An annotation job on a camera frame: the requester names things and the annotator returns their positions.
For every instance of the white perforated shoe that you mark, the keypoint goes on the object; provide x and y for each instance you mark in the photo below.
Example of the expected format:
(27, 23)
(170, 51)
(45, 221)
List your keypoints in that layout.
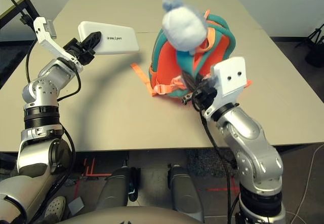
(55, 206)

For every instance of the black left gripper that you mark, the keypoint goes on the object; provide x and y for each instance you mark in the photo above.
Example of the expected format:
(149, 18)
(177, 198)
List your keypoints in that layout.
(76, 51)

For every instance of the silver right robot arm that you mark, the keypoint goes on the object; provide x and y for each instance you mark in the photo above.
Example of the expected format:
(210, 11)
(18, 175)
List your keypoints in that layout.
(253, 153)

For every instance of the grey robot right leg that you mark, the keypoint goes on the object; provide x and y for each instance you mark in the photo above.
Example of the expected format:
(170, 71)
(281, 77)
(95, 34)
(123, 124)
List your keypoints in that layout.
(184, 191)

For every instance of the white pencil case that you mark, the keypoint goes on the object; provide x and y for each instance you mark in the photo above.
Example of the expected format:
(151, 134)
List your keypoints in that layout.
(119, 44)

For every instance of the grey robot left leg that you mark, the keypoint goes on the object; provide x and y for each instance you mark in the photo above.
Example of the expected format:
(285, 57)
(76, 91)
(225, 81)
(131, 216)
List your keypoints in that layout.
(114, 188)

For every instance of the black tripod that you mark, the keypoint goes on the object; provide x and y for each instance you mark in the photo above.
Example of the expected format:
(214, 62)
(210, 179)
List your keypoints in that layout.
(315, 46)

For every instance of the grey robot torso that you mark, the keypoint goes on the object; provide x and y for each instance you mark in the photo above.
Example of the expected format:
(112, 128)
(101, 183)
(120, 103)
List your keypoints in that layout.
(126, 216)

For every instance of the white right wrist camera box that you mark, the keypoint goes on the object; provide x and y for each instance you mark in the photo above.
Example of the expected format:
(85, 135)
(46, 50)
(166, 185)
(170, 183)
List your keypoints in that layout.
(230, 74)

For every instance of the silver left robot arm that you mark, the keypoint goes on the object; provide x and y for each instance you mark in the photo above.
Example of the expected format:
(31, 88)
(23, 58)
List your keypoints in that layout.
(43, 87)

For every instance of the orange and teal backpack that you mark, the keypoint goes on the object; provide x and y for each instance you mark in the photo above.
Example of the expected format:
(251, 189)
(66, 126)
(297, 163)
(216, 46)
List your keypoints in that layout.
(164, 64)

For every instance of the light blue plush head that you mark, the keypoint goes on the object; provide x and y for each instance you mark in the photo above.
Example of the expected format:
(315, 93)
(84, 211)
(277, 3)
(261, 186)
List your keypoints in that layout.
(182, 29)

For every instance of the black framed side table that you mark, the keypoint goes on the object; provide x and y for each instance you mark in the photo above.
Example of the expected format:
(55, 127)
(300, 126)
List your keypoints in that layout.
(29, 6)

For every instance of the grey robot leg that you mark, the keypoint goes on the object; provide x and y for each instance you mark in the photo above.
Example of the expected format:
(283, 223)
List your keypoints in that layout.
(114, 188)
(184, 191)

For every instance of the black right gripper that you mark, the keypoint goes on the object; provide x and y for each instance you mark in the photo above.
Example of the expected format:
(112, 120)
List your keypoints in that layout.
(205, 97)

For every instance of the dark grey foam mat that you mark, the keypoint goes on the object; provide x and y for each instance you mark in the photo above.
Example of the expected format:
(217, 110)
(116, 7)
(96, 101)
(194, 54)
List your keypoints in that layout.
(202, 163)

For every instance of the thin black pole with clamp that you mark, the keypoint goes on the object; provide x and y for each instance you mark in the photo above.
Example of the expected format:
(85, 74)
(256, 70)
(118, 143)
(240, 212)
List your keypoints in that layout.
(15, 2)

